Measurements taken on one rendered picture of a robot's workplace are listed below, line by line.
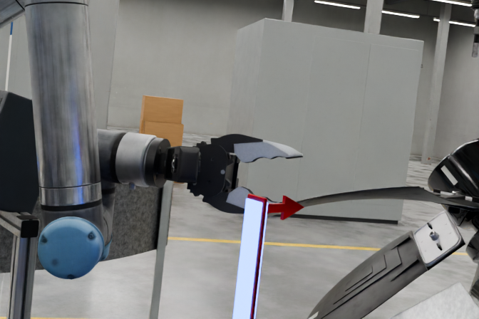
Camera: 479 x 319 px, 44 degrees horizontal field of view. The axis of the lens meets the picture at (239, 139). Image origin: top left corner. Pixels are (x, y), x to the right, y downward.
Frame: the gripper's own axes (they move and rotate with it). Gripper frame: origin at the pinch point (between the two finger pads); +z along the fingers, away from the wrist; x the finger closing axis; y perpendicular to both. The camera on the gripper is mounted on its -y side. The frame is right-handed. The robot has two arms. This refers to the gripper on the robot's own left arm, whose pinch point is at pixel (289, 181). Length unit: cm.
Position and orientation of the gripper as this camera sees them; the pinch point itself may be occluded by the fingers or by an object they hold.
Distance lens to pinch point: 79.4
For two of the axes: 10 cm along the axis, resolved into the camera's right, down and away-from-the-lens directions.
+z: 9.7, 1.2, -2.3
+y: 2.2, 0.7, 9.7
